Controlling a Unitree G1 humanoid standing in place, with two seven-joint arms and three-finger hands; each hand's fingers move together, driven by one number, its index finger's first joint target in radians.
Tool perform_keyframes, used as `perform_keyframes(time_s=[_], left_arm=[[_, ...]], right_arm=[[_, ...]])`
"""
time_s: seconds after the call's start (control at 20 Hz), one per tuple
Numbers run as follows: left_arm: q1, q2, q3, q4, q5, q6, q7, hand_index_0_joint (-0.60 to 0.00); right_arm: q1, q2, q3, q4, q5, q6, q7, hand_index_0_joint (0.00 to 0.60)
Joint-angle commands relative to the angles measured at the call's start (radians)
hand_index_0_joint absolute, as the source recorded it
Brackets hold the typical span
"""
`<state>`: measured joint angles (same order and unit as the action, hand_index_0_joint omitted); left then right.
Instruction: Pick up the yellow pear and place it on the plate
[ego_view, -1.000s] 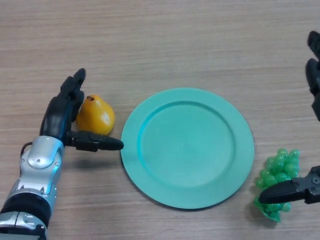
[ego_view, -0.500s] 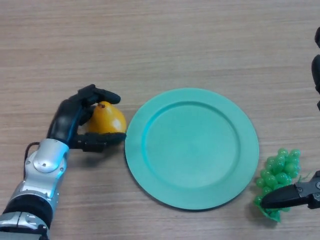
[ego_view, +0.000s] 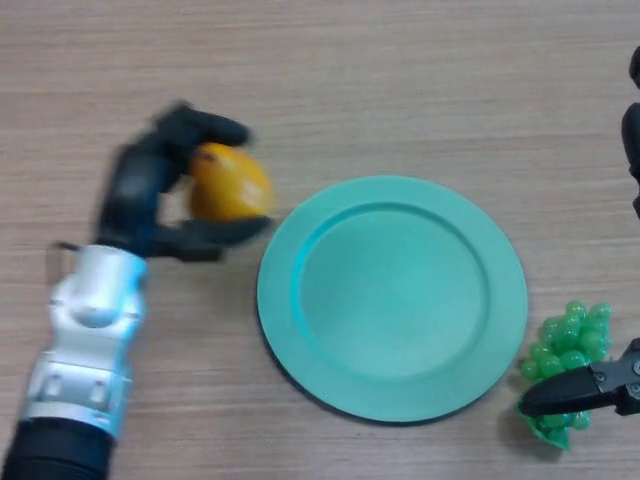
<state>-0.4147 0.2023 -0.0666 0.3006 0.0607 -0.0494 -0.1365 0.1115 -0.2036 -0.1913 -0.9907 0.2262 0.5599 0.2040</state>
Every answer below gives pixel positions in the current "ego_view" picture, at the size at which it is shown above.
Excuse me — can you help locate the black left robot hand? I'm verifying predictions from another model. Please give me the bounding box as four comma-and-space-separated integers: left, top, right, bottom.
94, 102, 274, 264

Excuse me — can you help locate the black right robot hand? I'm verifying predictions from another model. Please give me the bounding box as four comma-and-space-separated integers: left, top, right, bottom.
519, 45, 640, 417

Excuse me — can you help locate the yellow pear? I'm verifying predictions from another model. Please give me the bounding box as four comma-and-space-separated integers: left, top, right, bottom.
189, 142, 275, 224

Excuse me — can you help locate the green round plate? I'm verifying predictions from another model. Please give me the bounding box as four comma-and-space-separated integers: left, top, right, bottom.
256, 174, 530, 426

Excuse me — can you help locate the green grapes bunch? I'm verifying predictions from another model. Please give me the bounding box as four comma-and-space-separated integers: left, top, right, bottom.
515, 299, 613, 450

